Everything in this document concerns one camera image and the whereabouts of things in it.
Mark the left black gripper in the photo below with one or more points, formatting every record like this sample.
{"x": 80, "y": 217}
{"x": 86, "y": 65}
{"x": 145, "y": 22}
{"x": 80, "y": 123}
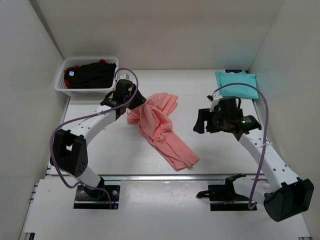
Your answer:
{"x": 137, "y": 100}

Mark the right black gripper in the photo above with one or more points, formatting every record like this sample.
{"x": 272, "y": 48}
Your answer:
{"x": 208, "y": 119}

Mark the pink t shirt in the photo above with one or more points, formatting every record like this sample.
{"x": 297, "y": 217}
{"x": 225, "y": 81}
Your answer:
{"x": 152, "y": 119}

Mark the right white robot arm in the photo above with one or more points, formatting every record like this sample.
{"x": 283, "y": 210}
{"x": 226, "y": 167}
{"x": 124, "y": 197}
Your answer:
{"x": 283, "y": 194}

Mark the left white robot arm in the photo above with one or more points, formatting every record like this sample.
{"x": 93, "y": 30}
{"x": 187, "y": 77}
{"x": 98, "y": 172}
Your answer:
{"x": 69, "y": 147}

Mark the black and red t shirt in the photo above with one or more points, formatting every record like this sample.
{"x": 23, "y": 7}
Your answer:
{"x": 97, "y": 75}

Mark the dark blue label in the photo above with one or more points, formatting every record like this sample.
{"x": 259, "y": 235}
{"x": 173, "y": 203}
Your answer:
{"x": 233, "y": 71}

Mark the white plastic basket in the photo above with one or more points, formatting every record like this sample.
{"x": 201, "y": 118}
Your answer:
{"x": 60, "y": 85}

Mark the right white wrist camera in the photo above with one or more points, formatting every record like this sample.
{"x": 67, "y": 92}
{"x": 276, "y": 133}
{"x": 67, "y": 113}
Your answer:
{"x": 214, "y": 98}

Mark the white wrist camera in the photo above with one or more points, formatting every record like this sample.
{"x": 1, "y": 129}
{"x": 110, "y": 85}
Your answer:
{"x": 123, "y": 76}
{"x": 214, "y": 98}

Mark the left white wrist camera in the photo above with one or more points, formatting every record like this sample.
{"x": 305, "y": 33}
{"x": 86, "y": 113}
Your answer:
{"x": 123, "y": 76}

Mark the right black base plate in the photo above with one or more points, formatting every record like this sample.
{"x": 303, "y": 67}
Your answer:
{"x": 223, "y": 200}

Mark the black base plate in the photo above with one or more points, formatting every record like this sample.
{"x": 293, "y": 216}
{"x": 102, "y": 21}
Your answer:
{"x": 223, "y": 200}
{"x": 92, "y": 199}

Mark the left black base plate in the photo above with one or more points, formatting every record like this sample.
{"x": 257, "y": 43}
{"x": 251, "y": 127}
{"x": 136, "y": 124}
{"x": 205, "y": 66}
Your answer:
{"x": 92, "y": 199}

